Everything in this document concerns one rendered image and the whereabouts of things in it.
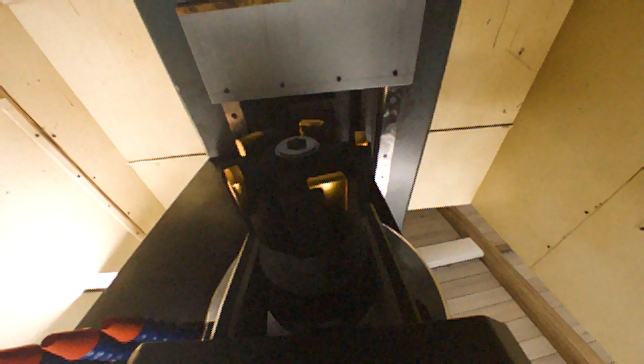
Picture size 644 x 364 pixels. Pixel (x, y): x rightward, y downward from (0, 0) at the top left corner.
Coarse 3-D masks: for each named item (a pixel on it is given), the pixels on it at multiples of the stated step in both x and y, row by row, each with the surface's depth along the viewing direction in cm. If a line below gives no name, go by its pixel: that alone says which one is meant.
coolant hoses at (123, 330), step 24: (48, 336) 9; (72, 336) 10; (96, 336) 12; (120, 336) 12; (144, 336) 14; (168, 336) 15; (192, 336) 18; (0, 360) 8; (24, 360) 9; (48, 360) 11; (72, 360) 12; (96, 360) 14
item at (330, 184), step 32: (320, 128) 7; (256, 160) 6; (288, 160) 5; (320, 160) 6; (352, 160) 5; (256, 192) 5; (288, 192) 4; (320, 192) 4; (352, 192) 5; (256, 224) 6; (288, 224) 5; (320, 224) 5; (352, 224) 6
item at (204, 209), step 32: (224, 160) 53; (192, 192) 42; (224, 192) 41; (160, 224) 35; (192, 224) 34; (224, 224) 34; (384, 224) 31; (160, 256) 30; (192, 256) 29; (224, 256) 29; (128, 288) 26; (160, 288) 25; (192, 288) 25; (96, 320) 23; (192, 320) 22
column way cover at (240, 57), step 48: (192, 0) 34; (240, 0) 33; (288, 0) 34; (336, 0) 34; (384, 0) 35; (192, 48) 38; (240, 48) 38; (288, 48) 39; (336, 48) 39; (384, 48) 39; (240, 96) 44
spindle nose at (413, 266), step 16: (400, 240) 15; (400, 256) 14; (416, 256) 14; (416, 272) 13; (432, 272) 13; (224, 288) 13; (416, 288) 12; (432, 288) 12; (432, 304) 11; (208, 320) 12; (272, 320) 11; (368, 320) 11
